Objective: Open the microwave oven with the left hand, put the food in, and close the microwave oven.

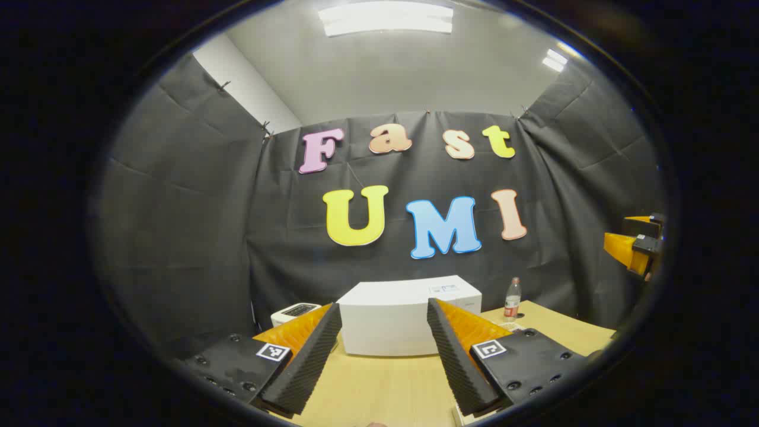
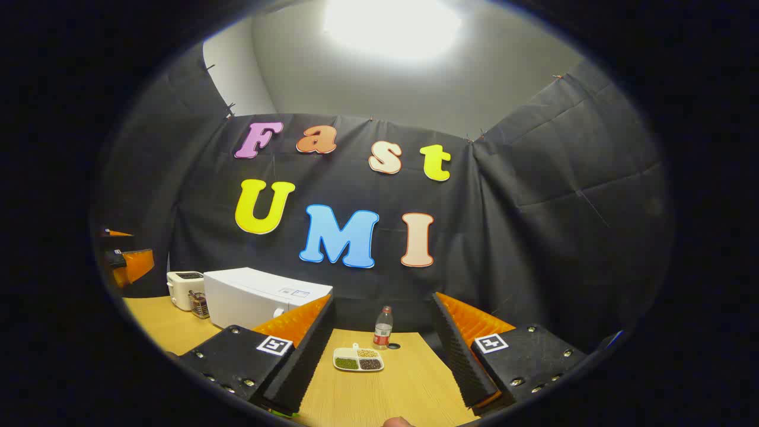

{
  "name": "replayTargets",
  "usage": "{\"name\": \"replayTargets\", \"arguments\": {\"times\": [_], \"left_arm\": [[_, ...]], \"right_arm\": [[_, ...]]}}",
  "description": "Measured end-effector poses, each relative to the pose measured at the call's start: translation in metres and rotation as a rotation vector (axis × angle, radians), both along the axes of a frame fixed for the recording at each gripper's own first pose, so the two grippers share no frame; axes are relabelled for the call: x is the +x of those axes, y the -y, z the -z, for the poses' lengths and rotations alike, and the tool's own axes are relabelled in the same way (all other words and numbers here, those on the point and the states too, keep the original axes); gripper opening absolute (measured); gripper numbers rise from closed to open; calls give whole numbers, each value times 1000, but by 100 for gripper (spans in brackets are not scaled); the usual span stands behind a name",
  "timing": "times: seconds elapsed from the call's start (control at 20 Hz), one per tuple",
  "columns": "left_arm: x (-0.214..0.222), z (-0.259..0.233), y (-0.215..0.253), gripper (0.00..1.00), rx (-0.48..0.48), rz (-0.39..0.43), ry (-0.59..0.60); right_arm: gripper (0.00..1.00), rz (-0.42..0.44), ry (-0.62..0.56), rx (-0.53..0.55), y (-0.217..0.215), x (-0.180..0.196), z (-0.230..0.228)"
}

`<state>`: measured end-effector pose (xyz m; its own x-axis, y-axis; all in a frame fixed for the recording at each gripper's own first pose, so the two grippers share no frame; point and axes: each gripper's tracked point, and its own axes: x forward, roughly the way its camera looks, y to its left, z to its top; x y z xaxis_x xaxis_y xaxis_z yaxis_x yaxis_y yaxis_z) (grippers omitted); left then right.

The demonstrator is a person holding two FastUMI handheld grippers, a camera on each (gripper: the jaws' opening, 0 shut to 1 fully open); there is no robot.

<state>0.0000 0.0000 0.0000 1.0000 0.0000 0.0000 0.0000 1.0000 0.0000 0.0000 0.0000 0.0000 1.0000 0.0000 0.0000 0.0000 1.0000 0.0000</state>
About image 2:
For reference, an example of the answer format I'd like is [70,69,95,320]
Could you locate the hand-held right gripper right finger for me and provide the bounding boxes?
[430,291,589,416]

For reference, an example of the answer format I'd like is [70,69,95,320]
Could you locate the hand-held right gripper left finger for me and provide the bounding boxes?
[178,294,337,416]

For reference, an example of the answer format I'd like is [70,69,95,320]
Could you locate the white microwave oven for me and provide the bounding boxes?
[203,267,334,330]

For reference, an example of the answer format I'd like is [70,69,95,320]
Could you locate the white divided dish of beans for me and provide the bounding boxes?
[333,343,385,372]

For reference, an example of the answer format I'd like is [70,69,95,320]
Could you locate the white toaster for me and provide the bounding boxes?
[167,271,205,311]

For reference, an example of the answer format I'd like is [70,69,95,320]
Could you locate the clear plastic bottle red label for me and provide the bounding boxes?
[373,305,394,350]

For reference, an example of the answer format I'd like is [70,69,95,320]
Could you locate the black backdrop cloth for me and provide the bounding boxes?
[92,44,677,356]

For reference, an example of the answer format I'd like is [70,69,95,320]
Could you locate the bright ceiling light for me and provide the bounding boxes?
[323,0,463,60]

